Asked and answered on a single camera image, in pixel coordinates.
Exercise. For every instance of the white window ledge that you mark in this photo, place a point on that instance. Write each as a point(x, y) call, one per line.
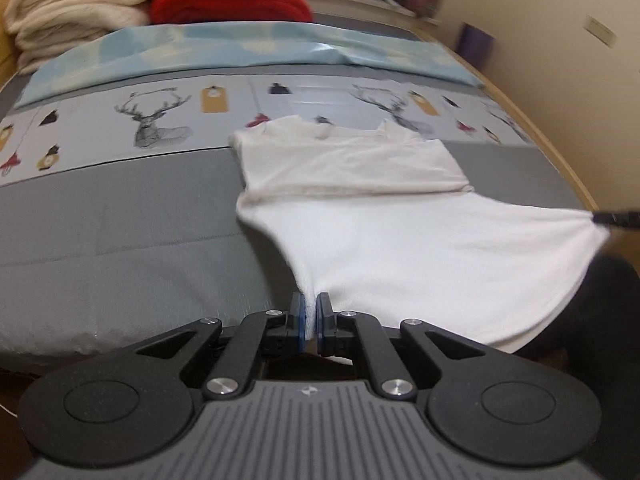
point(360, 2)

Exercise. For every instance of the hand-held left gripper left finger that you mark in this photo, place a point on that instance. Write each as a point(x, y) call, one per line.
point(300, 327)

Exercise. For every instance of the deer print bed sheet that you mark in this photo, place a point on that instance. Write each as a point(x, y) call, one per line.
point(125, 220)

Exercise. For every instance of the person's black pants leg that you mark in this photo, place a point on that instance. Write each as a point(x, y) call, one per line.
point(600, 360)

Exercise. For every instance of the light blue blanket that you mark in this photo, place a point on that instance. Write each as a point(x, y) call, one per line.
point(225, 45)

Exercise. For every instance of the purple box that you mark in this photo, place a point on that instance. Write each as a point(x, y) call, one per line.
point(476, 45)

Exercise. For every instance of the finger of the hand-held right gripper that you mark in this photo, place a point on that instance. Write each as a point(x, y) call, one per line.
point(617, 219)

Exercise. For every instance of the wall switch plate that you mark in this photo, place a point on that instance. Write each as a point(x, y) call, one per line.
point(601, 31)

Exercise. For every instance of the wooden headboard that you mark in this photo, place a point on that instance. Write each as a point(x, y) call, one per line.
point(6, 45)

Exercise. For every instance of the white shirt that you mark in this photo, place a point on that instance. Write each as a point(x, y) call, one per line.
point(400, 240)

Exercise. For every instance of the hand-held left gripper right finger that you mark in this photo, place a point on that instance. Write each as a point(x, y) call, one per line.
point(319, 327)

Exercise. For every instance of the wooden bed frame rail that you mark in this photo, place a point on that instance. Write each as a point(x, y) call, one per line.
point(540, 146)

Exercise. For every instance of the cream folded blanket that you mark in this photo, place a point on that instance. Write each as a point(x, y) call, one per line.
point(75, 5)

